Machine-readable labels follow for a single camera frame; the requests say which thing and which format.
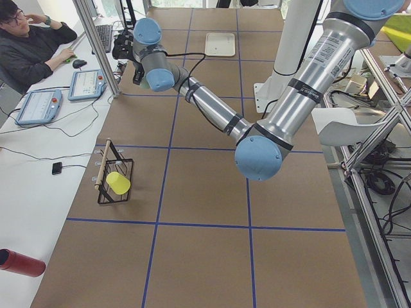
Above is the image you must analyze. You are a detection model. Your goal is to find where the yellow cup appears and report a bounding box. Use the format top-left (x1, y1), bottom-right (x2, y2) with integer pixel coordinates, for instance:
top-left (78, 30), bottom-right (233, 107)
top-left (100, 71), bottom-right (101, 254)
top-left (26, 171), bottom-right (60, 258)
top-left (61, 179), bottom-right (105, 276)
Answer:
top-left (105, 171), bottom-right (131, 195)

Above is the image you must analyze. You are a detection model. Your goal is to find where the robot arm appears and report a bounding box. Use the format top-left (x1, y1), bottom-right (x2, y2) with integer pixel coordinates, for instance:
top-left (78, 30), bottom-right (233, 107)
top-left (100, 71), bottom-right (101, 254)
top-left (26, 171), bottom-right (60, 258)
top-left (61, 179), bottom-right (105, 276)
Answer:
top-left (112, 1), bottom-right (403, 181)

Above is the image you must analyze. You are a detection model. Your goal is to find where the aluminium frame post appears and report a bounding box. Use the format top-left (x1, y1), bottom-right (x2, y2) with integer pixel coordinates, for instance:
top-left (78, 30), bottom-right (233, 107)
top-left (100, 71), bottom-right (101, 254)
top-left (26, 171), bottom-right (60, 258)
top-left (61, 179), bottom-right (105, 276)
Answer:
top-left (73, 0), bottom-right (120, 98)

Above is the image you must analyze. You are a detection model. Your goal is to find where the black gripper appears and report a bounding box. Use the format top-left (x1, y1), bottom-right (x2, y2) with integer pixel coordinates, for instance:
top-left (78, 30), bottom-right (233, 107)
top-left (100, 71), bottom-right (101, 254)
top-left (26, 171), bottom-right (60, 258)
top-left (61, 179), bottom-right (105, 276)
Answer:
top-left (112, 30), bottom-right (144, 85)

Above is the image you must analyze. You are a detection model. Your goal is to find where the black computer mouse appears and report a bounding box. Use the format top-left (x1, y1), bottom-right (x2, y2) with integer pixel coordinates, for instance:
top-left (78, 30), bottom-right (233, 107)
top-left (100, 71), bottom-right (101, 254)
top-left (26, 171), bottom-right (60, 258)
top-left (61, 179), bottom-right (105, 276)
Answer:
top-left (72, 59), bottom-right (87, 69)

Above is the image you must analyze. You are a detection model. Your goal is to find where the black keyboard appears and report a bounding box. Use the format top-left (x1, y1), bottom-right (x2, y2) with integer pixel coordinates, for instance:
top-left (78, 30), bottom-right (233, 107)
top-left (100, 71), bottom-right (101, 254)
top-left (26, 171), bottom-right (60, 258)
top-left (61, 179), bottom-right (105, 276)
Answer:
top-left (95, 24), bottom-right (113, 53)

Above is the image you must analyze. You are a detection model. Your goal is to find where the seated person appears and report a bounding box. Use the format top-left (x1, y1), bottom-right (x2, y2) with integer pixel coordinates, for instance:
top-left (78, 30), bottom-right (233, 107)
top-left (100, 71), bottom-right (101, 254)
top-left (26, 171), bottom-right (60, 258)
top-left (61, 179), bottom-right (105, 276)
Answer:
top-left (1, 1), bottom-right (77, 94)

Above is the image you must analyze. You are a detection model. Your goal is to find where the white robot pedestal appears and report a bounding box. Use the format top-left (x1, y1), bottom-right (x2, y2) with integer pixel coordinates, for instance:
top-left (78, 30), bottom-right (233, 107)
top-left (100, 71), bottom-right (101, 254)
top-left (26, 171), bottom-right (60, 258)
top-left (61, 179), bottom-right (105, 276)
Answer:
top-left (254, 0), bottom-right (323, 114)

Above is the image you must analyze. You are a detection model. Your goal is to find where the near teach pendant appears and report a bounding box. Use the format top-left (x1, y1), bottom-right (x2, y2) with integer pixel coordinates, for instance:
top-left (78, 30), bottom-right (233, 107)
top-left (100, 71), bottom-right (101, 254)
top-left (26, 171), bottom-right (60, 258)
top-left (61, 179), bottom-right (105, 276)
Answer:
top-left (15, 89), bottom-right (62, 126)

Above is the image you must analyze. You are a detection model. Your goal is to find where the green cup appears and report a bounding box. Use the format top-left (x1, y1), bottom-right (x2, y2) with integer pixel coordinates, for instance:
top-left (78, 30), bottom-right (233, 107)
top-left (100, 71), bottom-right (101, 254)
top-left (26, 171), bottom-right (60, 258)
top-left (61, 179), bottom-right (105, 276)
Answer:
top-left (139, 78), bottom-right (150, 89)

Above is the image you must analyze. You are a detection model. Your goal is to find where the cream rabbit tray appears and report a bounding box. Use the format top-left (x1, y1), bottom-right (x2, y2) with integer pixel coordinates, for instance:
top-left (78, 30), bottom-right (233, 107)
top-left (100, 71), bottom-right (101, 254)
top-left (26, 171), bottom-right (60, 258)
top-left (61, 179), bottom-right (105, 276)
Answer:
top-left (204, 33), bottom-right (236, 57)

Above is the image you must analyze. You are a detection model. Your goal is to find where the red bottle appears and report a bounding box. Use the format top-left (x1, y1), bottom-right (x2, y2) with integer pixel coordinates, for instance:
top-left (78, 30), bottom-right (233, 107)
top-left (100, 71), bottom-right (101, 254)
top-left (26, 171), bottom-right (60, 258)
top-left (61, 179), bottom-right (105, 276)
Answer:
top-left (1, 248), bottom-right (46, 277)

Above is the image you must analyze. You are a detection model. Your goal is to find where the small black device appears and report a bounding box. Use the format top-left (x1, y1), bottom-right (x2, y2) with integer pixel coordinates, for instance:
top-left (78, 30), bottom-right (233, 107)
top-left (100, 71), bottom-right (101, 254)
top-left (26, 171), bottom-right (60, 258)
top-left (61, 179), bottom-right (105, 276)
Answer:
top-left (51, 162), bottom-right (63, 175)

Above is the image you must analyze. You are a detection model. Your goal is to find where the black wire cup rack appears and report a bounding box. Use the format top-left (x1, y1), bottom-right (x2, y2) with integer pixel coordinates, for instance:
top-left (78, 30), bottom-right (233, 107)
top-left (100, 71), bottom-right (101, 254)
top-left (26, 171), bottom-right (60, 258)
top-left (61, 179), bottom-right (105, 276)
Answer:
top-left (93, 139), bottom-right (134, 206)

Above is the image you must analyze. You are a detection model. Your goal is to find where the white plastic chair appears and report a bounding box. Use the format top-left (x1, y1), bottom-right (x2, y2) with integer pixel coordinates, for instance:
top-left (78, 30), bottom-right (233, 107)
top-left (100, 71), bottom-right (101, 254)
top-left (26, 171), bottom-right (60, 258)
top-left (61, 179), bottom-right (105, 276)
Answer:
top-left (311, 107), bottom-right (388, 146)

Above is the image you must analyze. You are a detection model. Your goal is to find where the teach pendant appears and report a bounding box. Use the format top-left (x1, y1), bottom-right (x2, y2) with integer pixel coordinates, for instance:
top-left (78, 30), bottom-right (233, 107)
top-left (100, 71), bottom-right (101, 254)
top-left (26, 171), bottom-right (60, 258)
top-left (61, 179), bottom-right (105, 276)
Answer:
top-left (68, 69), bottom-right (107, 101)
top-left (15, 89), bottom-right (62, 126)

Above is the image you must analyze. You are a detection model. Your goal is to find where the far teach pendant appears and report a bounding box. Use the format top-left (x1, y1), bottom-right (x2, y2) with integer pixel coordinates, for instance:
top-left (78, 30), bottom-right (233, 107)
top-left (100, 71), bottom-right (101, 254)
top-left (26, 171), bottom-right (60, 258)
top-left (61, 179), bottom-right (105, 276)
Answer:
top-left (68, 69), bottom-right (107, 101)

